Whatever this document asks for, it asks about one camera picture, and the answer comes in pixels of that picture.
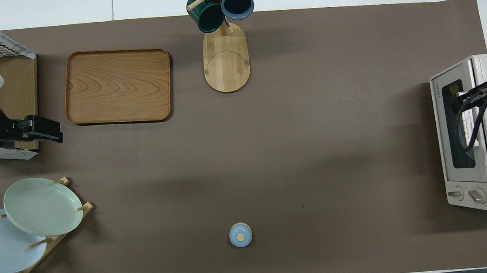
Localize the wooden serving tray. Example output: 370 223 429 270
61 45 175 129

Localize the wooden mug tree stand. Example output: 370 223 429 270
186 0 262 95

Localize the pale green plate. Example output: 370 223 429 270
2 174 85 240

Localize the blue mug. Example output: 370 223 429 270
220 0 256 21

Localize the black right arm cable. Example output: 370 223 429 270
452 75 487 163

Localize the racked light blue plate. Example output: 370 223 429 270
0 206 50 273

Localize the wooden plate rack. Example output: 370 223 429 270
0 175 99 273

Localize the wooden two-tier shelf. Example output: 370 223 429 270
0 30 44 161

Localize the dark green mug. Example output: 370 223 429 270
186 0 227 35

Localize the brown table mat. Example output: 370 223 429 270
0 0 487 273

